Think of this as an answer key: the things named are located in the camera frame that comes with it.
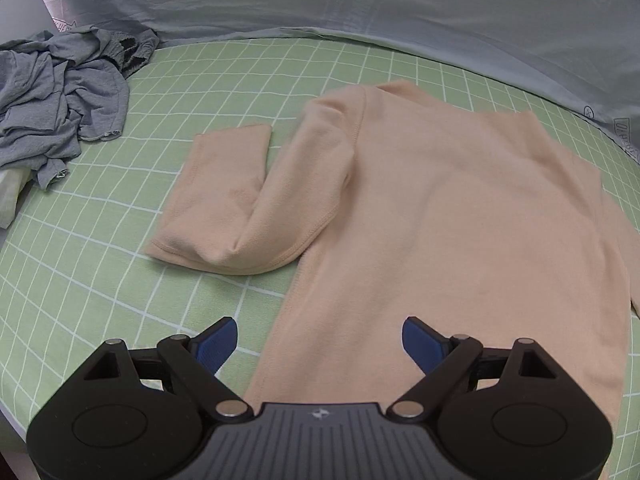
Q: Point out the green checked bed sheet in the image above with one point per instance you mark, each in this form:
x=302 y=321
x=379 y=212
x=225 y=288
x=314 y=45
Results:
x=100 y=270

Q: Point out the white cloth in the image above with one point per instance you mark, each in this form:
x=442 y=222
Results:
x=9 y=195

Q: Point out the grey crumpled garment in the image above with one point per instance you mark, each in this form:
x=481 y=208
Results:
x=60 y=95

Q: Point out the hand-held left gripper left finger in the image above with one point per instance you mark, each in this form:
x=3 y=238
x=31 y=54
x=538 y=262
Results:
x=216 y=344

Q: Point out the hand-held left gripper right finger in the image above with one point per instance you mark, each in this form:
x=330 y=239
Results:
x=421 y=342

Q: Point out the peach long-sleeve shirt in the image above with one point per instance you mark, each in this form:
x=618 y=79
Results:
x=440 y=220

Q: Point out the grey carrot print quilt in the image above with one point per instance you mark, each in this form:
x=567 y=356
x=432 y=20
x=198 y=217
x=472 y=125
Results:
x=400 y=5

